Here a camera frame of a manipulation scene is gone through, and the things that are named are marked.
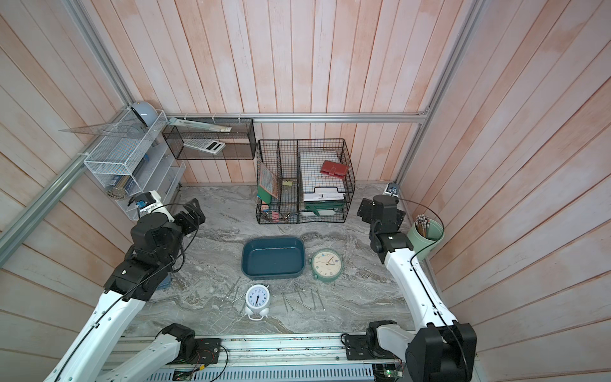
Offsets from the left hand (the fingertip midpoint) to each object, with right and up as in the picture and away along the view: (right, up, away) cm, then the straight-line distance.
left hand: (190, 210), depth 69 cm
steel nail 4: (+27, -33, +15) cm, 45 cm away
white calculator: (-7, +27, +29) cm, 40 cm away
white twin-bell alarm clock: (+18, -32, +13) cm, 38 cm away
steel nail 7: (+10, -32, +15) cm, 37 cm away
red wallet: (+47, +16, +26) cm, 56 cm away
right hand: (+60, +2, +12) cm, 61 cm away
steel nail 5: (+32, -31, +17) cm, 47 cm away
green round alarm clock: (+43, -21, +21) cm, 52 cm away
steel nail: (+40, -33, +15) cm, 54 cm away
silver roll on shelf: (-27, +6, +7) cm, 29 cm away
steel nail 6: (+7, -30, +17) cm, 35 cm away
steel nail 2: (+37, -32, +15) cm, 52 cm away
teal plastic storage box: (+22, -20, +25) cm, 38 cm away
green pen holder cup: (+78, -10, +17) cm, 81 cm away
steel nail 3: (+33, -34, +15) cm, 49 cm away
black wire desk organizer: (+22, +13, +49) cm, 56 cm away
